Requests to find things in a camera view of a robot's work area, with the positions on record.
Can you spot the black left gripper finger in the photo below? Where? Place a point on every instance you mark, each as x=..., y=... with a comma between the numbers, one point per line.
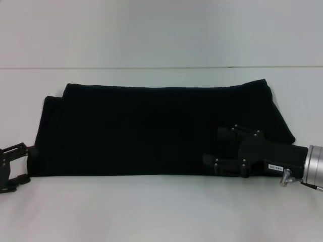
x=22, y=151
x=21, y=180

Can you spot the black shirt with FREE print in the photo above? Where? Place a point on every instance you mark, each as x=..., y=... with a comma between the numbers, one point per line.
x=141, y=131

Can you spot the white and silver right robot arm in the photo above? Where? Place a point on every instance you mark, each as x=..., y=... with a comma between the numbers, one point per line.
x=314, y=164

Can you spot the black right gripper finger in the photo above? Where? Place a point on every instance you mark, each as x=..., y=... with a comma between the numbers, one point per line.
x=227, y=133
x=227, y=165

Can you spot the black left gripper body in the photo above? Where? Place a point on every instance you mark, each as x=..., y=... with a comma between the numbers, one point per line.
x=5, y=174

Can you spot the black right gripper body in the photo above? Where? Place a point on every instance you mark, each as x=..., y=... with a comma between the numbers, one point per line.
x=275, y=156

